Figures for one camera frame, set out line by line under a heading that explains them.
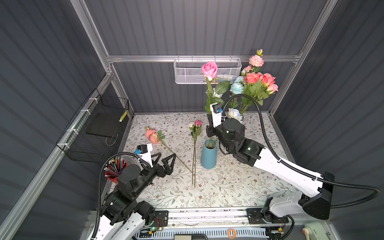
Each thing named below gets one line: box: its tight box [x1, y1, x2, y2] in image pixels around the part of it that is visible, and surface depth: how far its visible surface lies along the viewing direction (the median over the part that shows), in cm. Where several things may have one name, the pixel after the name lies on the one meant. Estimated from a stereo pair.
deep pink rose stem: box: [260, 73, 276, 99], surface depth 78 cm
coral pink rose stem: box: [240, 72, 263, 114], surface depth 77 cm
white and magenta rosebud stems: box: [187, 120, 203, 189], surface depth 101 cm
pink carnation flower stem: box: [249, 54, 264, 73], surface depth 77 cm
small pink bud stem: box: [201, 61, 230, 105], surface depth 50 cm
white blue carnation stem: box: [229, 82, 244, 95], surface depth 84 cm
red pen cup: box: [103, 156, 128, 184], surface depth 79 cm
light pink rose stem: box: [267, 83, 279, 94], surface depth 78 cm
